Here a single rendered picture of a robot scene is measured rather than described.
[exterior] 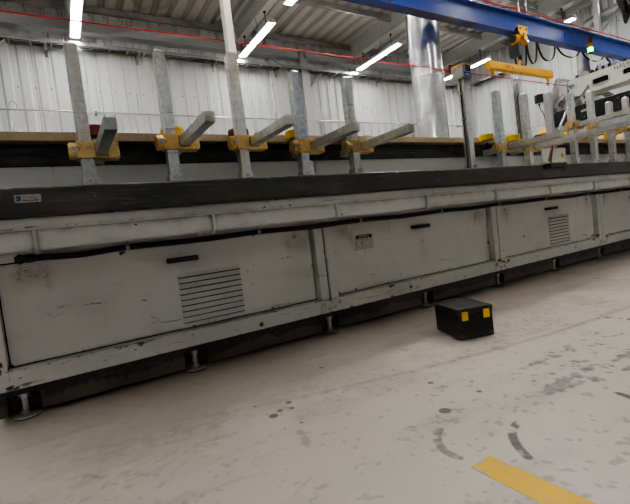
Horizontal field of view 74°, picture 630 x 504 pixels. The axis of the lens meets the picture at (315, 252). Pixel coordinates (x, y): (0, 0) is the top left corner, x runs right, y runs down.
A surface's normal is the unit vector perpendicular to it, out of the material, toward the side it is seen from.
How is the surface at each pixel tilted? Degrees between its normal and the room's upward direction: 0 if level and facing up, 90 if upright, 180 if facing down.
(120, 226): 90
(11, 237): 90
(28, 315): 90
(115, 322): 90
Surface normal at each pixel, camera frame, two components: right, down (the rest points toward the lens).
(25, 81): 0.51, -0.02
